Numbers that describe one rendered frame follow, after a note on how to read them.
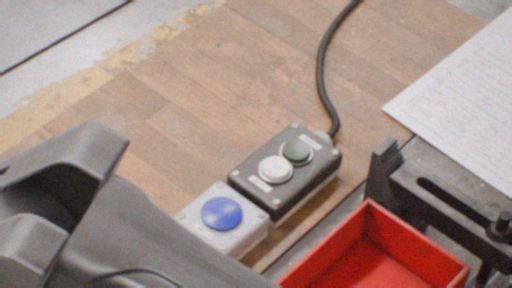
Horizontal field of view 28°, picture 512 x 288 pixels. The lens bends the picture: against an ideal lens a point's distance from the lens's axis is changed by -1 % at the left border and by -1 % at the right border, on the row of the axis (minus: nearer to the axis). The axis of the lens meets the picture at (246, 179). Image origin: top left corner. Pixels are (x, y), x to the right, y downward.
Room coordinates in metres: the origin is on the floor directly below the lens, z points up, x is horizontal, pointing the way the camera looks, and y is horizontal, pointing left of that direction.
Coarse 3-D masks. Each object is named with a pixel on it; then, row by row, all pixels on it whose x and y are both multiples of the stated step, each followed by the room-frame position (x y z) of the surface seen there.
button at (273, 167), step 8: (264, 160) 0.69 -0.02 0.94; (272, 160) 0.69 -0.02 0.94; (280, 160) 0.69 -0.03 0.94; (264, 168) 0.68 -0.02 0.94; (272, 168) 0.68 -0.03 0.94; (280, 168) 0.68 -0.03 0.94; (288, 168) 0.68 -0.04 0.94; (264, 176) 0.67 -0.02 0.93; (272, 176) 0.67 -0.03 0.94; (280, 176) 0.67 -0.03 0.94
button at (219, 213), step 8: (208, 200) 0.63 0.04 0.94; (216, 200) 0.63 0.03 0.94; (224, 200) 0.63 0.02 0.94; (232, 200) 0.63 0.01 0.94; (208, 208) 0.62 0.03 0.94; (216, 208) 0.62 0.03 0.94; (224, 208) 0.62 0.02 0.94; (232, 208) 0.62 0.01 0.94; (240, 208) 0.62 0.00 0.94; (208, 216) 0.61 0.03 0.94; (216, 216) 0.61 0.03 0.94; (224, 216) 0.61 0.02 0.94; (232, 216) 0.61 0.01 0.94; (240, 216) 0.61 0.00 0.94; (208, 224) 0.60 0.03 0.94; (216, 224) 0.60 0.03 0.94; (224, 224) 0.60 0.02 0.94; (232, 224) 0.60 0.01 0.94
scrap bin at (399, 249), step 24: (360, 216) 0.61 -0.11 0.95; (384, 216) 0.61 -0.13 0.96; (336, 240) 0.59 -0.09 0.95; (360, 240) 0.62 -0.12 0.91; (384, 240) 0.61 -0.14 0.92; (408, 240) 0.59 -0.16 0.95; (312, 264) 0.56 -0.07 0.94; (336, 264) 0.59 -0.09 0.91; (360, 264) 0.59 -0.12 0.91; (384, 264) 0.59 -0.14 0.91; (408, 264) 0.59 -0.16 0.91; (432, 264) 0.57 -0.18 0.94; (456, 264) 0.56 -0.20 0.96
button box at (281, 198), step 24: (360, 0) 0.99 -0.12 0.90; (336, 24) 0.94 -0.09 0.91; (336, 120) 0.77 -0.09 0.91; (264, 144) 0.72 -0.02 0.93; (312, 144) 0.72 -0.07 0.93; (240, 168) 0.68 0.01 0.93; (312, 168) 0.69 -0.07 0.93; (336, 168) 0.70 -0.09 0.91; (240, 192) 0.66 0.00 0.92; (264, 192) 0.65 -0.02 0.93; (288, 192) 0.65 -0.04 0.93; (312, 192) 0.68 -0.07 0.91; (288, 216) 0.65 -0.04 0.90
